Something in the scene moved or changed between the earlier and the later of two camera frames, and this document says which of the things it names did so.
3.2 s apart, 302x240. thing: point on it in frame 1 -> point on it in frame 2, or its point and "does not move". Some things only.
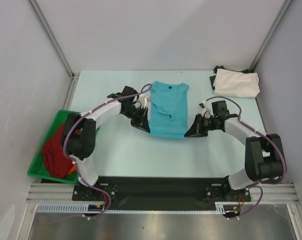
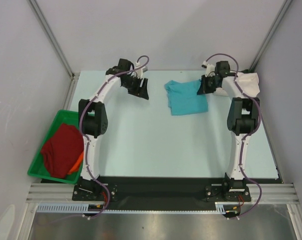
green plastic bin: [38, 168] does not move
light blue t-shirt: [169, 116] -> [183, 98]
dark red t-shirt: [53, 153] does not move
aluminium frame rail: [271, 193] does not move
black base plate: [120, 194] does not move
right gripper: [201, 124] -> [206, 85]
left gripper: [138, 122] -> [143, 93]
